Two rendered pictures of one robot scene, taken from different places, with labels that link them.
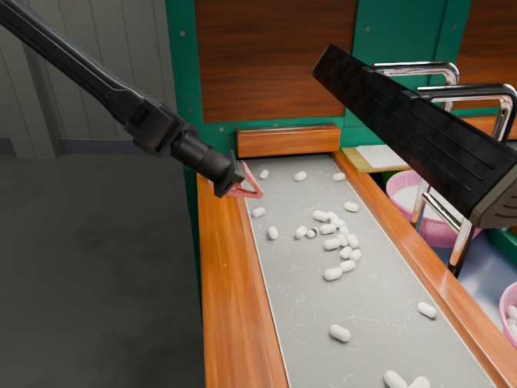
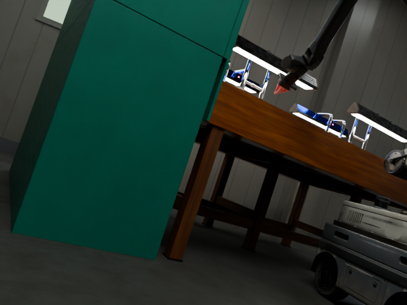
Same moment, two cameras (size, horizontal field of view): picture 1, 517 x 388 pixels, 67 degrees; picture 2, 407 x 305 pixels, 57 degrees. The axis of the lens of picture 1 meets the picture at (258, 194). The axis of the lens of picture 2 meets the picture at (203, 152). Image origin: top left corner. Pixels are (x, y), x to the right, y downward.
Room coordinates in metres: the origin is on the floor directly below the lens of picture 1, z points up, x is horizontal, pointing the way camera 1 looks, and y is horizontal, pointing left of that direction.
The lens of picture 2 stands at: (1.51, 1.64, 0.37)
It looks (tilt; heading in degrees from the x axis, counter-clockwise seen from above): 3 degrees up; 251
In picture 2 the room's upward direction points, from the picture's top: 18 degrees clockwise
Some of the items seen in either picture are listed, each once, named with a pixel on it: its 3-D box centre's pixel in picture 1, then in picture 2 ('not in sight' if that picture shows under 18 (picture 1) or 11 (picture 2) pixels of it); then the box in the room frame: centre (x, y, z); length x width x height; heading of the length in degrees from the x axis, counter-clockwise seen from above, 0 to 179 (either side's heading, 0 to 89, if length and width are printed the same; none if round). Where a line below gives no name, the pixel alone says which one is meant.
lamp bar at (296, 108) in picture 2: not in sight; (321, 121); (-0.24, -0.91, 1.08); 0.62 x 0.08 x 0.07; 9
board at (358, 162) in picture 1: (401, 155); not in sight; (1.06, -0.43, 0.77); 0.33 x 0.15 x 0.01; 99
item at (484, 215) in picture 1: (386, 100); (275, 63); (0.63, -0.21, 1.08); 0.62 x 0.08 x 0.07; 9
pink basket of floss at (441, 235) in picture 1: (436, 209); not in sight; (0.84, -0.46, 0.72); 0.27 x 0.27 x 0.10
